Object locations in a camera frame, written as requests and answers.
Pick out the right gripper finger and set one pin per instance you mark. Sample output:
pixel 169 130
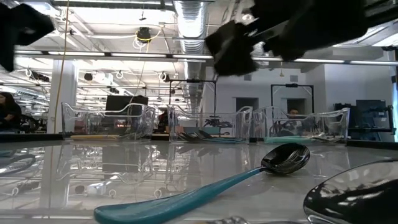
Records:
pixel 237 60
pixel 233 34

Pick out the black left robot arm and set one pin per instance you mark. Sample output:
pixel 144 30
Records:
pixel 18 28

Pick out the white building column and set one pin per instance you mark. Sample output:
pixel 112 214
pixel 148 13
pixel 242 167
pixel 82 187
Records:
pixel 70 93

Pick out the black gantry frame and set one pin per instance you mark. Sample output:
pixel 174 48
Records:
pixel 192 80
pixel 292 85

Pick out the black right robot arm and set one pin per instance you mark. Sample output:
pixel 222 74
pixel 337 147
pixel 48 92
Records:
pixel 342 15

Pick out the long ceiling light strip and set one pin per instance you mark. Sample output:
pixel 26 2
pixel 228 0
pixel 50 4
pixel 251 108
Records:
pixel 136 55

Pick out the bright ceiling light panel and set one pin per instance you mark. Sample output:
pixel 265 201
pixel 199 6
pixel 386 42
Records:
pixel 373 37

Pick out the grey wall vent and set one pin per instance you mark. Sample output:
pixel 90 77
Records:
pixel 293 78
pixel 247 78

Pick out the black computer monitor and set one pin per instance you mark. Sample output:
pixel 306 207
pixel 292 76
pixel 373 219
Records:
pixel 124 102

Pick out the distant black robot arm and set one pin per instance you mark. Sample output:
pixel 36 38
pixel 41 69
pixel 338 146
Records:
pixel 216 122

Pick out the person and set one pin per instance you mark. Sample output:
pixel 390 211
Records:
pixel 9 109
pixel 163 119
pixel 293 112

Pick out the silver ventilation duct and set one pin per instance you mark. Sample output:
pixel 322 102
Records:
pixel 191 18

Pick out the clear plastic bin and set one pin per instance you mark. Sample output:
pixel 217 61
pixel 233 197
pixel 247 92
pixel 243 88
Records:
pixel 239 121
pixel 71 118
pixel 339 124

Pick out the black workstation with monitors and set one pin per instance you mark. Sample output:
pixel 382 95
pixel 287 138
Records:
pixel 370 115

